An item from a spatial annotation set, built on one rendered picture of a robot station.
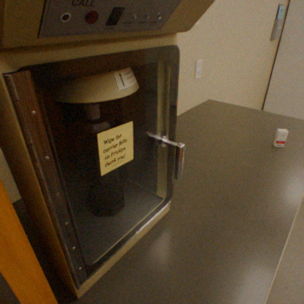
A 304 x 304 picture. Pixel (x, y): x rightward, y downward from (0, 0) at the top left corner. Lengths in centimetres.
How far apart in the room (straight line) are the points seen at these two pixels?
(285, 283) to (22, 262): 168
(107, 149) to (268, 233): 50
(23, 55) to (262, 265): 60
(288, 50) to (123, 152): 298
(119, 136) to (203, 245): 37
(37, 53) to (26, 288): 25
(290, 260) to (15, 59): 189
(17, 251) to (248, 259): 51
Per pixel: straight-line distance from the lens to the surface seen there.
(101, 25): 29
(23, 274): 28
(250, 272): 61
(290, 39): 325
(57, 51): 31
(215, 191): 77
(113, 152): 38
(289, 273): 188
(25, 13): 24
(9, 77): 27
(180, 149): 46
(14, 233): 24
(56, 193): 34
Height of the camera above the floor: 143
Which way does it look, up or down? 31 degrees down
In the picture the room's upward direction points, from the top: straight up
